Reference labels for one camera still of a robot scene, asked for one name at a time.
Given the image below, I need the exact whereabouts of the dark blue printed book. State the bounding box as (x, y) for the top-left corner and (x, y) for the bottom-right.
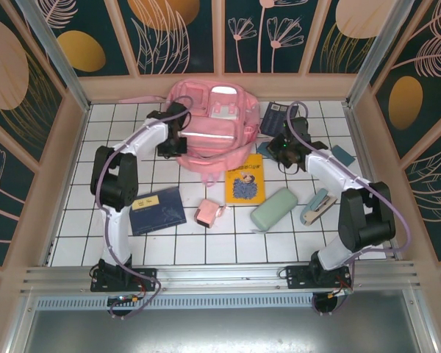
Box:
(259, 101), (290, 138)

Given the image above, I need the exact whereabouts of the pink student backpack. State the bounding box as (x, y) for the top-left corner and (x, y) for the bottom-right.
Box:
(118, 79), (262, 187)

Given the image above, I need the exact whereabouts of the yellow book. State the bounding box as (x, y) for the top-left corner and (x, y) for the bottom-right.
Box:
(224, 153), (265, 207)

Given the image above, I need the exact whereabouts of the mint green pencil case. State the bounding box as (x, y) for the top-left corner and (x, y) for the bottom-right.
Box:
(250, 187), (298, 233)

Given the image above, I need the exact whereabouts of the small teal notebook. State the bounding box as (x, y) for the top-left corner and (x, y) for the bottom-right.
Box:
(329, 145), (356, 167)

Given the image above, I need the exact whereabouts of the navy notebook with label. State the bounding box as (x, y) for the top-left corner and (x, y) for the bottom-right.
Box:
(128, 186), (187, 235)

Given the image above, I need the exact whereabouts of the light blue stapler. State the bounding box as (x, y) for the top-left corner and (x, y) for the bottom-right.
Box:
(300, 188), (338, 227)

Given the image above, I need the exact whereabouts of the pink pencil sharpener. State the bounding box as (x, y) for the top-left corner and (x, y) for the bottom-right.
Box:
(193, 198), (232, 228)

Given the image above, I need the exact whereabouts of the grey metal sheet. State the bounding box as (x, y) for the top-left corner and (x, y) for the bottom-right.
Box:
(7, 308), (438, 353)

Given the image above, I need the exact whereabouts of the aluminium side rail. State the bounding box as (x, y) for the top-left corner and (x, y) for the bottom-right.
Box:
(343, 102), (405, 263)

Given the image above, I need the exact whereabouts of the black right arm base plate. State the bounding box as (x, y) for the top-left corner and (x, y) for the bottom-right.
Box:
(279, 264), (354, 291)

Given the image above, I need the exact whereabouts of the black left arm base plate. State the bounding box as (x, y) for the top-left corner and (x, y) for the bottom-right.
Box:
(90, 259), (158, 293)

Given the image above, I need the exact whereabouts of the aluminium mounting rail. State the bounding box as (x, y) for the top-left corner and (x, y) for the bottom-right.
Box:
(20, 260), (420, 295)

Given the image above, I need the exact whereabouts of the aluminium corner post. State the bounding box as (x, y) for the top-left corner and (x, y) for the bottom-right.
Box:
(345, 0), (416, 107)
(16, 0), (91, 111)

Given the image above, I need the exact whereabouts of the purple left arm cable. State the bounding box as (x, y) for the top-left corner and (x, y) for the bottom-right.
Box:
(95, 95), (196, 321)

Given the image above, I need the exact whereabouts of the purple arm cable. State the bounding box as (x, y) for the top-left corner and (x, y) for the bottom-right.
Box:
(95, 95), (196, 321)
(286, 101), (412, 317)

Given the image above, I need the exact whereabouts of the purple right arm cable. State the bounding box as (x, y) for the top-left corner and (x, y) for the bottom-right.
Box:
(286, 101), (412, 317)

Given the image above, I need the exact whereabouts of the slotted grey cable duct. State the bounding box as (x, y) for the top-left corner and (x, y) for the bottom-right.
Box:
(35, 296), (315, 310)

